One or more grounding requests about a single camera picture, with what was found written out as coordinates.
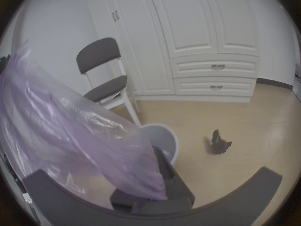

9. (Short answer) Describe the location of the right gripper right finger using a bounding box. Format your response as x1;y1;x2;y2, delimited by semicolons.
152;146;195;215

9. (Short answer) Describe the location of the white wardrobe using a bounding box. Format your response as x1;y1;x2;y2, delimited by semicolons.
88;0;261;103

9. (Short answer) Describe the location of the grey and white chair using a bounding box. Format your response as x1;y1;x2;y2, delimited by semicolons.
76;37;143;126

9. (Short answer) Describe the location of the black plastic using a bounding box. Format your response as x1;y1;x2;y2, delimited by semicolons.
205;129;233;155

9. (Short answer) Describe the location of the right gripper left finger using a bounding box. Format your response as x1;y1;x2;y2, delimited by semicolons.
110;154;167;212

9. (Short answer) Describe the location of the white trash bin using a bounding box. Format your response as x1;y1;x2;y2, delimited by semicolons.
140;123;180;168

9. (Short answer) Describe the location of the purple plastic bag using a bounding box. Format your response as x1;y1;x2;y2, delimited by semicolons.
0;40;168;201

